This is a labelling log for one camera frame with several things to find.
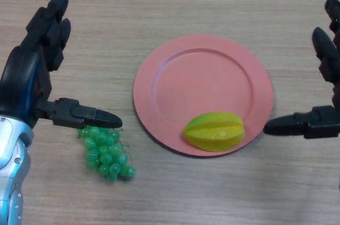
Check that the pink round plate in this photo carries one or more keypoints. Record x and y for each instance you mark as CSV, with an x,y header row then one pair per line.
x,y
202,81

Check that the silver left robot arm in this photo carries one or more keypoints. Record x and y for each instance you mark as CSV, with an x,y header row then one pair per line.
x,y
10,161

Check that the yellow starfruit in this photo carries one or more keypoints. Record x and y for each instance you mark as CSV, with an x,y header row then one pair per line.
x,y
212,132

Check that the green grape bunch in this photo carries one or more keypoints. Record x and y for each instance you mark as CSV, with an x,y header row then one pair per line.
x,y
106,153

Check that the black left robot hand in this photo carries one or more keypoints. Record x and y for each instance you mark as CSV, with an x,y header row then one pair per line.
x,y
18,76

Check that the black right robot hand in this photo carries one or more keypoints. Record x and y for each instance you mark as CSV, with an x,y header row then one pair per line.
x,y
318,124

